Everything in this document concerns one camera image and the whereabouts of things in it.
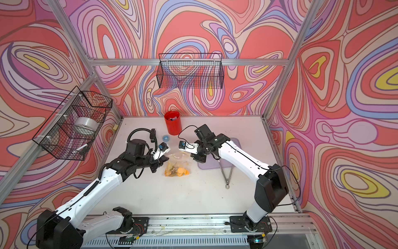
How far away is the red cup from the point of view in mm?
1035

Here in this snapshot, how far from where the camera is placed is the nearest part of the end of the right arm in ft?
1.91

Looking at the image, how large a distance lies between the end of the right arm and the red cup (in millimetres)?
352
